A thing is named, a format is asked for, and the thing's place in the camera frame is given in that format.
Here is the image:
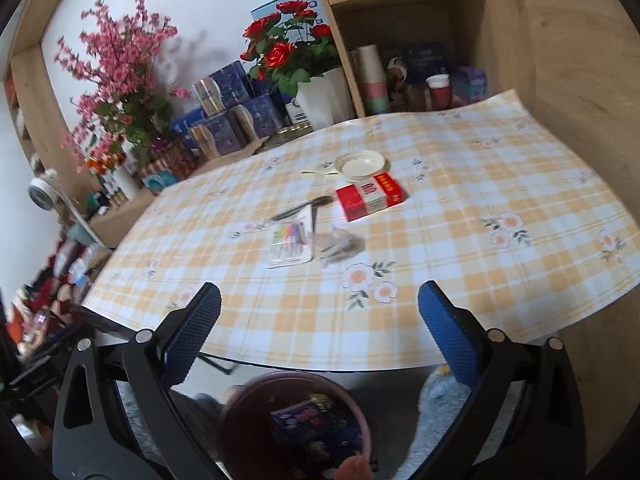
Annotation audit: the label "white flower pot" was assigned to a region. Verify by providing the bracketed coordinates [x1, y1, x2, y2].
[294, 65, 356, 131]

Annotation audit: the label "black pen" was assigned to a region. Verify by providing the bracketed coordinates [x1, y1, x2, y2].
[269, 195, 334, 222]

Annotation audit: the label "maroon trash bin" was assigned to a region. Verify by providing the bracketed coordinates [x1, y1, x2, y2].
[217, 370, 374, 480]

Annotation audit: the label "golden embossed tray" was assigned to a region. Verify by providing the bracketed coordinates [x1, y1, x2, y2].
[262, 122, 314, 149]

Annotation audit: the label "red white box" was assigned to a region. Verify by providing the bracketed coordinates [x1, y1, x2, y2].
[333, 172, 405, 224]

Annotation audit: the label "low wooden cabinet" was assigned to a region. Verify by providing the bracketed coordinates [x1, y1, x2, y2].
[89, 135, 277, 249]

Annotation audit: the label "white desk fan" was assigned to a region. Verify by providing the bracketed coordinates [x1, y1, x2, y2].
[27, 169, 64, 212]

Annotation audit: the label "blue white printed packet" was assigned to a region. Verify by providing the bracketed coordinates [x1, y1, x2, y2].
[270, 401, 328, 437]

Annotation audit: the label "striped wooden planter box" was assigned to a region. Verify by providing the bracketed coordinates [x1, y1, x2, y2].
[139, 142, 199, 194]

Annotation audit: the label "grey fluffy rug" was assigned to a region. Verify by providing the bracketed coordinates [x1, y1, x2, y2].
[400, 365, 516, 480]

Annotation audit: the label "small blue printed box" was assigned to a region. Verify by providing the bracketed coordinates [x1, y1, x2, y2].
[450, 65, 489, 106]

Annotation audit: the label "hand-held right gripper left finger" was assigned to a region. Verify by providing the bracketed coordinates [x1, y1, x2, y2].
[52, 282, 227, 480]

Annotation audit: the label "white paper bowl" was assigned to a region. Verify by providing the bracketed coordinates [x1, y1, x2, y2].
[333, 150, 387, 183]

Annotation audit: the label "red rose plant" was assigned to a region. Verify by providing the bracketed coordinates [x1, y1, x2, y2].
[239, 0, 342, 97]

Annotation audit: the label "white vase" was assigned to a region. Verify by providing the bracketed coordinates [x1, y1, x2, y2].
[112, 165, 141, 202]

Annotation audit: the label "pack of coloured markers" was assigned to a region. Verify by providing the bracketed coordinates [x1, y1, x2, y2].
[266, 214, 315, 270]

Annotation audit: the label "gold and blue gift box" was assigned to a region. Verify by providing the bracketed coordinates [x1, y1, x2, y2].
[187, 112, 242, 159]
[192, 60, 254, 116]
[232, 93, 286, 141]

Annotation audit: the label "red cup with white lid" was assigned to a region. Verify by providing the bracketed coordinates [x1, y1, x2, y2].
[425, 73, 454, 110]

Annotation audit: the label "blue white emblem carton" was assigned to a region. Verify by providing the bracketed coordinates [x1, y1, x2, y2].
[284, 95, 311, 126]

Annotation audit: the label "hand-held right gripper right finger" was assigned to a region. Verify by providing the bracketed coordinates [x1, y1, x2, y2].
[395, 279, 587, 480]

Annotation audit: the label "pink blossom bouquet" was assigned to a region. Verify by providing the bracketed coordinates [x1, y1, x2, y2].
[54, 0, 194, 167]

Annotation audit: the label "wooden shelf unit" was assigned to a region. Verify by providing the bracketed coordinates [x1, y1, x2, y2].
[305, 0, 489, 122]

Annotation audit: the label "crumpled clear wrapper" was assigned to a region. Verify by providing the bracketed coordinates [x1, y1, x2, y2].
[312, 224, 367, 267]

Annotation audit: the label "orange flowers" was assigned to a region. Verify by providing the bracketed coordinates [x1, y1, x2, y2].
[84, 152, 126, 174]

